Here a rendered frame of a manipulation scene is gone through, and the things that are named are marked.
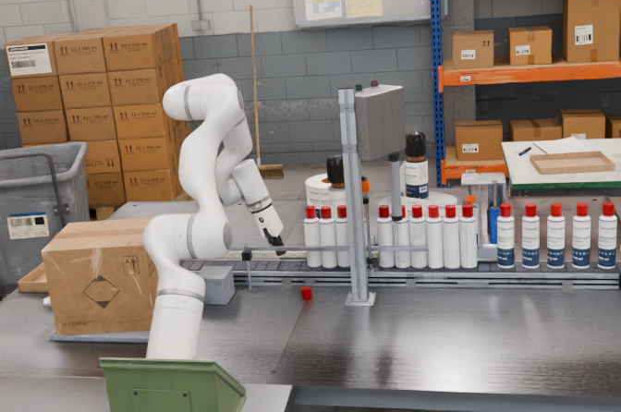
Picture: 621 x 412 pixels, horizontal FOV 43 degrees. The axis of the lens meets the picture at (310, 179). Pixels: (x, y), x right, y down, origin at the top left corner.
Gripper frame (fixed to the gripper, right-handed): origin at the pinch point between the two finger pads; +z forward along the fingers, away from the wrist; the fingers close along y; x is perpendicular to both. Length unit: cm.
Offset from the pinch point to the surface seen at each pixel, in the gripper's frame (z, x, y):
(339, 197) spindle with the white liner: -4.1, -19.4, 23.7
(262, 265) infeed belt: 3.5, 8.0, -0.2
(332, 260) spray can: 8.6, -16.0, -2.6
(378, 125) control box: -30, -49, -15
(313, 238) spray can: -0.1, -13.1, -2.4
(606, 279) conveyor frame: 41, -94, -5
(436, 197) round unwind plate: 20, -45, 67
